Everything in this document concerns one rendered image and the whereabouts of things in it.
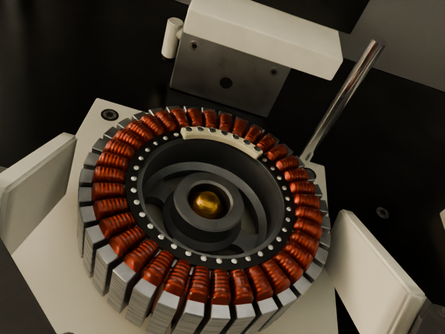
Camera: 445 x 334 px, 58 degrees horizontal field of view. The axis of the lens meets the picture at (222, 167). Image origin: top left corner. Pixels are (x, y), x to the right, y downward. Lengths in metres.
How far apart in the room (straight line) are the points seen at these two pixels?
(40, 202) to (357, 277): 0.13
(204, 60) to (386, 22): 0.20
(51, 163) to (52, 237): 0.04
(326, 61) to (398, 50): 0.28
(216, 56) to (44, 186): 0.15
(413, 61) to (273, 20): 0.29
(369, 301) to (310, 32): 0.11
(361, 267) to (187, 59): 0.17
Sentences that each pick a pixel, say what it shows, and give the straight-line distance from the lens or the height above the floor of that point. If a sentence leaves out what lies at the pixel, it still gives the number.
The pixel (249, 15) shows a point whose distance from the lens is 0.16.
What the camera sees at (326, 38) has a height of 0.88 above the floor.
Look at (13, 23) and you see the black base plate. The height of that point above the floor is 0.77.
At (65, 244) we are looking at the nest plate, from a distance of 0.19.
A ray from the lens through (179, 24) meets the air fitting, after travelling 0.28.
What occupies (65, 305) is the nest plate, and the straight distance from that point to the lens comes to 0.18.
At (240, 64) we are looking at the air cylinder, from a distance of 0.28.
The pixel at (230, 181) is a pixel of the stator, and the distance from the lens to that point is 0.21.
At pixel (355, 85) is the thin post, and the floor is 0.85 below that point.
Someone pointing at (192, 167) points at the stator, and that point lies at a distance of 0.21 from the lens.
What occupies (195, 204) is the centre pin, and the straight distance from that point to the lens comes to 0.18.
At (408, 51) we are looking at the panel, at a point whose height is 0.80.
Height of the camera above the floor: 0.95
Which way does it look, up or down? 45 degrees down
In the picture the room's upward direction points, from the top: 23 degrees clockwise
